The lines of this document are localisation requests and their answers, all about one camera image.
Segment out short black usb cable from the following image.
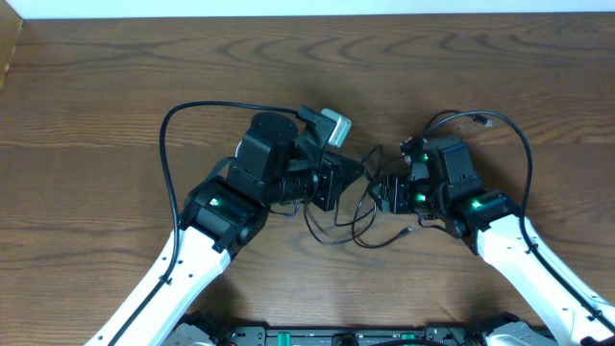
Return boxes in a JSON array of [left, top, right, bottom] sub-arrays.
[[302, 143, 385, 246]]

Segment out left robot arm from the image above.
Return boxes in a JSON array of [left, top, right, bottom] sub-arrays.
[[89, 108, 363, 345]]

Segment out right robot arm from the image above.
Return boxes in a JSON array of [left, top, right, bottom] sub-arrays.
[[370, 136, 614, 345]]

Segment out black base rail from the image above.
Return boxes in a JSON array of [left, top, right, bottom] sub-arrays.
[[177, 311, 563, 346]]

